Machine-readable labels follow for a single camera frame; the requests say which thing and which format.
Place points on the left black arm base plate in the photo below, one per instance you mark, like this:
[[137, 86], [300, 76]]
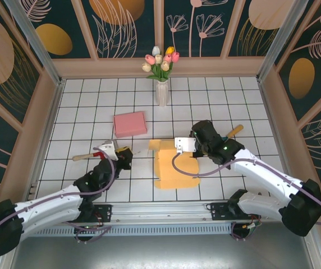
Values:
[[105, 213]]

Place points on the yellow paper box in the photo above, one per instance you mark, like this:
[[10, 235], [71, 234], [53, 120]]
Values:
[[174, 173]]

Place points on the aluminium mounting rail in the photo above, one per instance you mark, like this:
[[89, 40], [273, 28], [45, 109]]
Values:
[[160, 213]]

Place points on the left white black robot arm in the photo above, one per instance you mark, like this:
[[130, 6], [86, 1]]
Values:
[[42, 207]]

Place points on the artificial tulip bouquet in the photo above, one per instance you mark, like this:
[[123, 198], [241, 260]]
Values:
[[159, 67]]

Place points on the white ribbed vase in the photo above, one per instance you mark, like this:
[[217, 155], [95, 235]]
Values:
[[162, 93]]

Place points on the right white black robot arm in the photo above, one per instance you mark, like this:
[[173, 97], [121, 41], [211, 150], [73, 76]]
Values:
[[261, 173]]

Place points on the aluminium frame post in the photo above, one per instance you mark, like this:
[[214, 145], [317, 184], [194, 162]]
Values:
[[37, 42], [280, 42]]

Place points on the pink paper box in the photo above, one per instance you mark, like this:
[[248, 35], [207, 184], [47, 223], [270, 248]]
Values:
[[129, 124]]

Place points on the grey metal sheet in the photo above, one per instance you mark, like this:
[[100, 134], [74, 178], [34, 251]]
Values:
[[160, 252]]

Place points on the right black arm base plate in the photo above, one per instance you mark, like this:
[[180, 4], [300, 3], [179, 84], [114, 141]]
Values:
[[218, 215]]

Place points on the aluminium table side rail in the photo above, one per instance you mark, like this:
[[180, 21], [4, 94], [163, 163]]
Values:
[[269, 112], [53, 112]]

